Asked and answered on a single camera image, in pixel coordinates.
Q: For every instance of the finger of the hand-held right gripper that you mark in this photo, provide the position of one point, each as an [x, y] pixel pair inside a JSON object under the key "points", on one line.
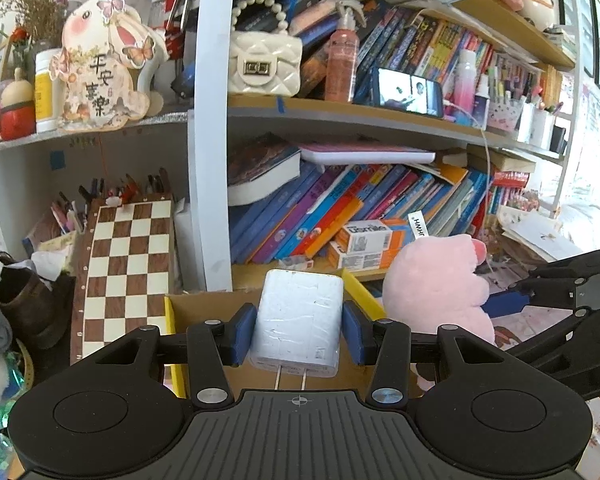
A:
{"points": [[505, 303], [575, 355]]}

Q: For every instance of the bunch of pens and pencils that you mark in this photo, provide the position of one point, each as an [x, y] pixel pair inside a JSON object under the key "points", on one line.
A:
{"points": [[130, 185]]}

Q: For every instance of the paper bunny decoration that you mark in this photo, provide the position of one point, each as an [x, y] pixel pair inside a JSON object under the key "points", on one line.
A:
{"points": [[100, 70]]}

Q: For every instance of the pink flat notebook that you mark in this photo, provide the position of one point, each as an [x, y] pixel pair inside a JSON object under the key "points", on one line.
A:
{"points": [[365, 154]]}

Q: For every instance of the pink and purple bottle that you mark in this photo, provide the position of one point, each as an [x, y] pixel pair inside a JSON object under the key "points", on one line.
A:
{"points": [[464, 87]]}

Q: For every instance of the white quilted handbag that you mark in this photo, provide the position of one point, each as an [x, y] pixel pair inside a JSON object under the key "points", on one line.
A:
{"points": [[265, 62]]}

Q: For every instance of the pink plush toy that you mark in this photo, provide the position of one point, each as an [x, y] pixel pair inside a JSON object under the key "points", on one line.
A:
{"points": [[430, 285]]}

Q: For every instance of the pen holder with pens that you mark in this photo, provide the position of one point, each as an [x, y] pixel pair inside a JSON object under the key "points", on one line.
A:
{"points": [[505, 110]]}

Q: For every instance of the brown leather shoe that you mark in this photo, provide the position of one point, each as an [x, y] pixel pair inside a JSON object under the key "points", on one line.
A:
{"points": [[27, 305]]}

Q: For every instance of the white charger adapter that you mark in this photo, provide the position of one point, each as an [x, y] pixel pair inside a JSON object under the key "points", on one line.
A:
{"points": [[297, 322]]}

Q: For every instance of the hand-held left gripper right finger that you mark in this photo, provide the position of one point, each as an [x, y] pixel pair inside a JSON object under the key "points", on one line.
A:
{"points": [[352, 332]]}

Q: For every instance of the white side shelf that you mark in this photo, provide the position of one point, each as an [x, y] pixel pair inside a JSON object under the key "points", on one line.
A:
{"points": [[80, 137]]}

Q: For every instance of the black smartphone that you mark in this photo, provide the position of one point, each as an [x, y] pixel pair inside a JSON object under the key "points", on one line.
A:
{"points": [[410, 91]]}

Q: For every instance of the cardboard box with yellow flaps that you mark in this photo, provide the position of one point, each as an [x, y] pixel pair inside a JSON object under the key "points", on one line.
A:
{"points": [[205, 310]]}

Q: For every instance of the brown and white chessboard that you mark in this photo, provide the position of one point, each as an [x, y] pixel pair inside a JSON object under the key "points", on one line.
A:
{"points": [[125, 280]]}

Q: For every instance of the orange and white carton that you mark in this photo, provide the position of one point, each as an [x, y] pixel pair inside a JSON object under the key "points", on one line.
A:
{"points": [[370, 236], [360, 260]]}

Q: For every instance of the row of colourful comic books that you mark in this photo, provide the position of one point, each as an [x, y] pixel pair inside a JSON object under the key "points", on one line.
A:
{"points": [[430, 40]]}

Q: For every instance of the wooden bookshelf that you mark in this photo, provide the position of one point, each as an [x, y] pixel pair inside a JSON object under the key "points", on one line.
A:
{"points": [[330, 115]]}

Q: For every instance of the red and beige doll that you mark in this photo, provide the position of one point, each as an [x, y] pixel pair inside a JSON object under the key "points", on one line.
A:
{"points": [[16, 110]]}

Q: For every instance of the white cat figurine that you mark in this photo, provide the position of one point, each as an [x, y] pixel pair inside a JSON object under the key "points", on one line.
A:
{"points": [[536, 5]]}

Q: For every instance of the thick white-paged book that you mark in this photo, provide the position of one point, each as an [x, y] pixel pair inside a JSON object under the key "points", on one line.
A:
{"points": [[262, 170]]}

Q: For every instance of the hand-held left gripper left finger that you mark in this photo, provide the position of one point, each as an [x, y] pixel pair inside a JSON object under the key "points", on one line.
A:
{"points": [[243, 336]]}

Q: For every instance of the small red and white box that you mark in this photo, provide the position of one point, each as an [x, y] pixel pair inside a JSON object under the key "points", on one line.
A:
{"points": [[296, 263]]}

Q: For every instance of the white bottle with yellow label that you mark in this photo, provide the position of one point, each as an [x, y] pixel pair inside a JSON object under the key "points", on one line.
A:
{"points": [[47, 90]]}

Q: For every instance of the stack of loose papers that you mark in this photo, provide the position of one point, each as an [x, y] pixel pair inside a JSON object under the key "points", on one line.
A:
{"points": [[540, 232]]}

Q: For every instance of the pink spray bottle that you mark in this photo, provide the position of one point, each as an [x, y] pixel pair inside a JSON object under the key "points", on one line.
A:
{"points": [[341, 60]]}

